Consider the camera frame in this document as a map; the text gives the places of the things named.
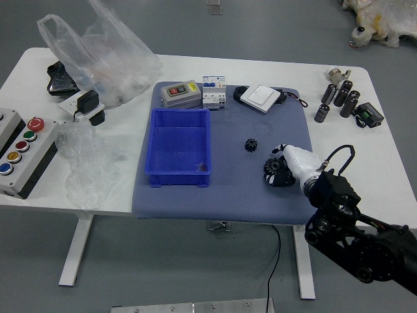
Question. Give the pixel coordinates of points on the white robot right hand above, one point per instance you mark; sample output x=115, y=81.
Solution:
x=303, y=163

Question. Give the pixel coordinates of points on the big black gear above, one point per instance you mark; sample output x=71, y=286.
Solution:
x=272, y=165

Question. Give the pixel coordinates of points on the small black gear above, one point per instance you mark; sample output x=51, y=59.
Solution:
x=251, y=145

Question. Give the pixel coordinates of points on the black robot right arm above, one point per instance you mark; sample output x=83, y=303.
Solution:
x=374, y=241

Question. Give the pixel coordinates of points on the blue plastic box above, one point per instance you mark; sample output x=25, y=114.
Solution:
x=176, y=137

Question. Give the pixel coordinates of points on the grey button control box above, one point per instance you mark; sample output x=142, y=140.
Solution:
x=29, y=156

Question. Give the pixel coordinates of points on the black cylindrical capacitor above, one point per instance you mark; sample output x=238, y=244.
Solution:
x=329, y=94
x=340, y=98
x=354, y=96
x=346, y=86
x=322, y=113
x=348, y=108

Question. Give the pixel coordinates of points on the blue-grey mat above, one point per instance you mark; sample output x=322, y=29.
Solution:
x=228, y=195

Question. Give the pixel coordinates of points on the black power module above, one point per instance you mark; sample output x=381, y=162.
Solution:
x=369, y=114

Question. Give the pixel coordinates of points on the silver metal fitting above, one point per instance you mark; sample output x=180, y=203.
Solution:
x=335, y=75

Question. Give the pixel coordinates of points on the white table leg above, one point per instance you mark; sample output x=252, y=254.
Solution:
x=76, y=247
x=304, y=261

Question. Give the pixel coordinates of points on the small dark screw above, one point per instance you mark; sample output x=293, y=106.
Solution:
x=202, y=166

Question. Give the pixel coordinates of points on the white circuit breaker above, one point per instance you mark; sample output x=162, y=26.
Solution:
x=213, y=93

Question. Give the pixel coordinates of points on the plastic-wrapped bundle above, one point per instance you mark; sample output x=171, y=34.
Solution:
x=384, y=19

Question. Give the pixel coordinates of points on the grey floor fixture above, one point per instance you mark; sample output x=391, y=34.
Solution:
x=215, y=8

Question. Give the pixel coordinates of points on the small black block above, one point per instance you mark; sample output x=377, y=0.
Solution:
x=97, y=118

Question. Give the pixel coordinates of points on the clear plastic bag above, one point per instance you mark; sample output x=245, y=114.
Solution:
x=110, y=65

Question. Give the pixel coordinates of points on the clear bubble wrap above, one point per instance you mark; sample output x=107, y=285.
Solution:
x=84, y=163

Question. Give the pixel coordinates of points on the black power adapter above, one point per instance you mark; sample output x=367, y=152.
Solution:
x=86, y=101

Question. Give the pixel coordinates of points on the white socket plate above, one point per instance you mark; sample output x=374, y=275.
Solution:
x=66, y=106

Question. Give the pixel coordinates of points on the white wall switch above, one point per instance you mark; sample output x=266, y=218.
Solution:
x=260, y=97

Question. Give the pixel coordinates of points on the metal table bracket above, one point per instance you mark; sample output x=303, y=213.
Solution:
x=219, y=225

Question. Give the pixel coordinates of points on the grey push-button switch box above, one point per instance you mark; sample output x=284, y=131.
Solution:
x=179, y=94

